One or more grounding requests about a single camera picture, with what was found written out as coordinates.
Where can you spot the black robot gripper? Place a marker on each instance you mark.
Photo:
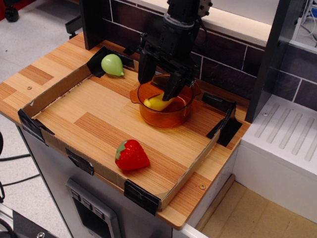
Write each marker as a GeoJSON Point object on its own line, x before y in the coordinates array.
{"type": "Point", "coordinates": [171, 52]}

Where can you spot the yellow toy banana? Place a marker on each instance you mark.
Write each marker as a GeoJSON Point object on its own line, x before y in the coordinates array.
{"type": "Point", "coordinates": [157, 103]}

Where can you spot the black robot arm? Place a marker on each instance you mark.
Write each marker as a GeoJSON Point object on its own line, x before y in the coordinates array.
{"type": "Point", "coordinates": [185, 10]}

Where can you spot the orange transparent plastic pot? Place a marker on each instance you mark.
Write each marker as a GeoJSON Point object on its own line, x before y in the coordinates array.
{"type": "Point", "coordinates": [175, 114]}

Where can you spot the cardboard fence with black tape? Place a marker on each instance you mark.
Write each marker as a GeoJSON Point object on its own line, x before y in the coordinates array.
{"type": "Point", "coordinates": [87, 115]}

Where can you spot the green toy pear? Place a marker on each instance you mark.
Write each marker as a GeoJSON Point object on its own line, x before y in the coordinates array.
{"type": "Point", "coordinates": [112, 64]}

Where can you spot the red toy strawberry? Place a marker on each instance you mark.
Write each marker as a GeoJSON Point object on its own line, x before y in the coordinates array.
{"type": "Point", "coordinates": [130, 155]}

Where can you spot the white toy sink drainboard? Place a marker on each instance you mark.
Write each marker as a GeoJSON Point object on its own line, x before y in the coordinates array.
{"type": "Point", "coordinates": [286, 133]}

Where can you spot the grey toy oven front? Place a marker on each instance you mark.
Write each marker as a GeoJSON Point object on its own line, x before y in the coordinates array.
{"type": "Point", "coordinates": [99, 219]}

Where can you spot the black office chair base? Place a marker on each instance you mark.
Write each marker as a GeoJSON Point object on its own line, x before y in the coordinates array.
{"type": "Point", "coordinates": [10, 12]}

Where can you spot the black vertical post left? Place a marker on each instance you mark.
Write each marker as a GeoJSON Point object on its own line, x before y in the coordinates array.
{"type": "Point", "coordinates": [93, 13]}

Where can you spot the black vertical post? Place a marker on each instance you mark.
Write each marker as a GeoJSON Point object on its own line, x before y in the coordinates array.
{"type": "Point", "coordinates": [285, 21]}
{"type": "Point", "coordinates": [93, 13]}

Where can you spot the black vertical post right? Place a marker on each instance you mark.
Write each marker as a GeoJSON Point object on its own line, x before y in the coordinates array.
{"type": "Point", "coordinates": [285, 21]}

